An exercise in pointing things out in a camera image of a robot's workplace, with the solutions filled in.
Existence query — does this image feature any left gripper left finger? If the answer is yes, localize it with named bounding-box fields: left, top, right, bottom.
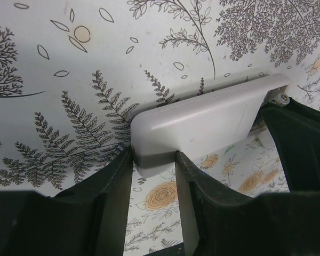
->
left=0, top=148, right=132, bottom=255

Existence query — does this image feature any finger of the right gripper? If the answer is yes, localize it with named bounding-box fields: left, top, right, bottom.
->
left=260, top=99, right=320, bottom=191

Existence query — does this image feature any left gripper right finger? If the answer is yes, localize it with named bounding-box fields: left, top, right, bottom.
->
left=175, top=151, right=320, bottom=255

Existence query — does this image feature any grey white remote control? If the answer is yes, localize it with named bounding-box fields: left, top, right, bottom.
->
left=131, top=74, right=291, bottom=178

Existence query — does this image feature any floral tablecloth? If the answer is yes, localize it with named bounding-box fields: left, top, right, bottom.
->
left=0, top=1, right=320, bottom=255

